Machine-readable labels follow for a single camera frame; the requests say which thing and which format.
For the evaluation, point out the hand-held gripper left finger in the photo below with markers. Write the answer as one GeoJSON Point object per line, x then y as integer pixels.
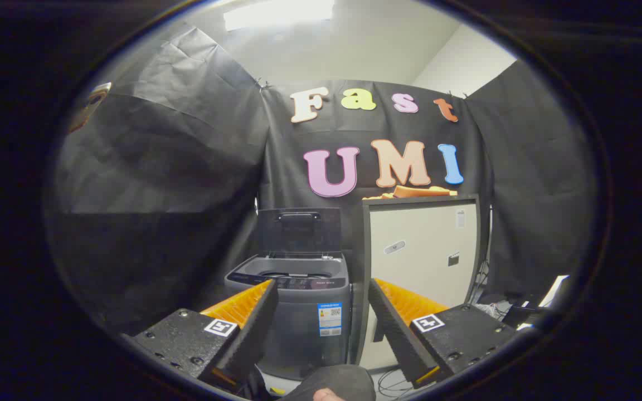
{"type": "Point", "coordinates": [248, 334]}

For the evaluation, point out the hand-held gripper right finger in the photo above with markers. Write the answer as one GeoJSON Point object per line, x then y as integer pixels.
{"type": "Point", "coordinates": [399, 334]}

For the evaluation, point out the orange shirt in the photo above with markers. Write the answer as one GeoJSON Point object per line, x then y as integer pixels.
{"type": "Point", "coordinates": [416, 192]}

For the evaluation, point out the grey washing machine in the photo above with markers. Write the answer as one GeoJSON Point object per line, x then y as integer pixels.
{"type": "Point", "coordinates": [298, 334]}

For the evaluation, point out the black backdrop cloth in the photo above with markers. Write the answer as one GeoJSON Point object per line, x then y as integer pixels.
{"type": "Point", "coordinates": [187, 167]}

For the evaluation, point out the person's dark grey clothing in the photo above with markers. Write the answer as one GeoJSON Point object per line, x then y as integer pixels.
{"type": "Point", "coordinates": [343, 379]}

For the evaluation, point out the beige cabinet with dark frame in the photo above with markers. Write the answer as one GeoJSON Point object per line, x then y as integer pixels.
{"type": "Point", "coordinates": [421, 262]}

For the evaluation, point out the black device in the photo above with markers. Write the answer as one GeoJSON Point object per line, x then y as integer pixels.
{"type": "Point", "coordinates": [521, 314]}

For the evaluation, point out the round orange white object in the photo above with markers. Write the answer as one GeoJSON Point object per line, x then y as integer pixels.
{"type": "Point", "coordinates": [90, 106]}

